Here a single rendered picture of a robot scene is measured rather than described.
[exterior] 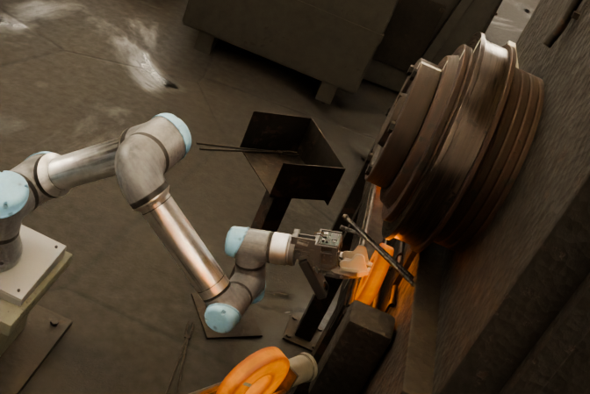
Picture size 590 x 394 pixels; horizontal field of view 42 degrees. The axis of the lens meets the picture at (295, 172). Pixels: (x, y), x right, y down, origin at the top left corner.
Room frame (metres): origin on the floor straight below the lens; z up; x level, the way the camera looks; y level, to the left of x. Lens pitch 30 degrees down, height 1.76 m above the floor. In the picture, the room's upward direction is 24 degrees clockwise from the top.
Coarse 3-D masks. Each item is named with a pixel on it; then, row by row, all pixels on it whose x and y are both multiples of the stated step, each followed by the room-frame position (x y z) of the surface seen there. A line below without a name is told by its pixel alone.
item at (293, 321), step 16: (352, 192) 2.55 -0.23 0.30; (352, 208) 2.55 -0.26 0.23; (336, 224) 2.55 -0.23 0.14; (336, 288) 1.99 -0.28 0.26; (320, 304) 2.00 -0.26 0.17; (304, 320) 2.00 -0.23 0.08; (320, 320) 2.00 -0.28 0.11; (288, 336) 1.97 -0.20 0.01; (304, 336) 2.00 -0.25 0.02; (320, 336) 1.42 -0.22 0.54; (320, 352) 1.38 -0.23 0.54; (304, 384) 1.38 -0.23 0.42
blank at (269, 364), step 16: (256, 352) 1.03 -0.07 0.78; (272, 352) 1.05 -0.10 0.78; (240, 368) 1.00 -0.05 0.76; (256, 368) 1.00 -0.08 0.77; (272, 368) 1.04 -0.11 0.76; (288, 368) 1.08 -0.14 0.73; (224, 384) 0.98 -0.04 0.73; (240, 384) 0.98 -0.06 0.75; (256, 384) 1.06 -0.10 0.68; (272, 384) 1.06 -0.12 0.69
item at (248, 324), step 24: (264, 120) 2.05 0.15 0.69; (288, 120) 2.09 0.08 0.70; (312, 120) 2.13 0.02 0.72; (264, 144) 2.07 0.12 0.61; (288, 144) 2.11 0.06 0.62; (312, 144) 2.09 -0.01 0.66; (264, 168) 1.94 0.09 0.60; (288, 168) 1.82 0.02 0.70; (312, 168) 1.86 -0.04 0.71; (336, 168) 1.91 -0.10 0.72; (288, 192) 1.84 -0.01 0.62; (312, 192) 1.88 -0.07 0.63; (264, 216) 1.92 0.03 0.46; (216, 336) 1.84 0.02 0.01; (240, 336) 1.88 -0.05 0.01
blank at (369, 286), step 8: (384, 248) 1.47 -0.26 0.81; (392, 248) 1.49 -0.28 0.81; (376, 256) 1.47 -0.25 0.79; (376, 264) 1.43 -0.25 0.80; (384, 264) 1.43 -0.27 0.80; (376, 272) 1.41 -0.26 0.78; (384, 272) 1.42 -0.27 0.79; (368, 280) 1.40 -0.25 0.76; (376, 280) 1.41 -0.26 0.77; (360, 288) 1.45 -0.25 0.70; (368, 288) 1.40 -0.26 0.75; (376, 288) 1.40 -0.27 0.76; (360, 296) 1.40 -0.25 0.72; (368, 296) 1.40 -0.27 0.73; (368, 304) 1.41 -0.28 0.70
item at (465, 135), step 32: (480, 32) 1.52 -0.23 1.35; (480, 64) 1.38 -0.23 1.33; (480, 96) 1.33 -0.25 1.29; (448, 128) 1.30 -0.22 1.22; (480, 128) 1.29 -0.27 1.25; (448, 160) 1.26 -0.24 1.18; (416, 192) 1.26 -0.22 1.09; (448, 192) 1.25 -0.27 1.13; (384, 224) 1.44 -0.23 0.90; (416, 224) 1.27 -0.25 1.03
